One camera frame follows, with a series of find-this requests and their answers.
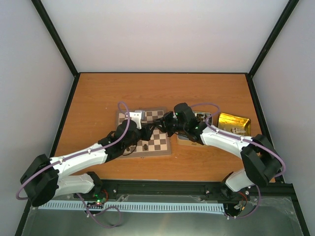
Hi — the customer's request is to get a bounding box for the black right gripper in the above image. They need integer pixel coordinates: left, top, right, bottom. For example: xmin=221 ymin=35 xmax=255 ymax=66
xmin=153 ymin=111 xmax=187 ymax=138

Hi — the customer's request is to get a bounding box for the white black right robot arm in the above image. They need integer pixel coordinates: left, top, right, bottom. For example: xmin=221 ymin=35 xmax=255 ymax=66
xmin=155 ymin=103 xmax=286 ymax=195

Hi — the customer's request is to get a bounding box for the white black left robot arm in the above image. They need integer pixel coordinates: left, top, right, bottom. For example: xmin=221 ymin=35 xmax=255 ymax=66
xmin=20 ymin=120 xmax=155 ymax=207

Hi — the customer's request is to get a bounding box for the dark chess pieces pile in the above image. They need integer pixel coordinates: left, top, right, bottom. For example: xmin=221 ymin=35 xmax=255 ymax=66
xmin=195 ymin=113 xmax=207 ymax=121

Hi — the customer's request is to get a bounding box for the white chess pieces pile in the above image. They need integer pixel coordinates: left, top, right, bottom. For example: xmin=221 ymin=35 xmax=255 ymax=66
xmin=231 ymin=127 xmax=247 ymax=136

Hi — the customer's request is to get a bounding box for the small electronics board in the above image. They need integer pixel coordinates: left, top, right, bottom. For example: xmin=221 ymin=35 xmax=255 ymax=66
xmin=94 ymin=190 xmax=109 ymax=205

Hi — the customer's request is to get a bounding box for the wooden chessboard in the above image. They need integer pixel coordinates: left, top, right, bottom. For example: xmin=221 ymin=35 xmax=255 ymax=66
xmin=120 ymin=107 xmax=171 ymax=158

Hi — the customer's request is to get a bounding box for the silver tin tray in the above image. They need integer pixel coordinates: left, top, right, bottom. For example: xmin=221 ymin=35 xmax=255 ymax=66
xmin=176 ymin=111 xmax=213 ymax=148

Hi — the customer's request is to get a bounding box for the gold tin tray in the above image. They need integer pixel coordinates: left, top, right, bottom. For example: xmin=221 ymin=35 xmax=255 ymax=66
xmin=218 ymin=113 xmax=251 ymax=136

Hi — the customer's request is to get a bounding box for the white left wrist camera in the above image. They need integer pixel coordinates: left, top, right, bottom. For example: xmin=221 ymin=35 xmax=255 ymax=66
xmin=129 ymin=110 xmax=145 ymax=129

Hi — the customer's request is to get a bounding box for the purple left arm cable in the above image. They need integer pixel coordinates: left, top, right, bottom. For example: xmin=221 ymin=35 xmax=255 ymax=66
xmin=16 ymin=101 xmax=132 ymax=200

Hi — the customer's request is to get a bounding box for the black aluminium frame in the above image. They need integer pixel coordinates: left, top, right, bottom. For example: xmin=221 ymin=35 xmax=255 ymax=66
xmin=14 ymin=0 xmax=311 ymax=236

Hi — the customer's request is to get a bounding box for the light blue cable duct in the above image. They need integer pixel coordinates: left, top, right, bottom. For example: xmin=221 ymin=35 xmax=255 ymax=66
xmin=38 ymin=200 xmax=224 ymax=214

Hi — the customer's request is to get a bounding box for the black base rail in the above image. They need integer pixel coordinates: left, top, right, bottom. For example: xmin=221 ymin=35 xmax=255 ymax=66
xmin=29 ymin=179 xmax=295 ymax=205

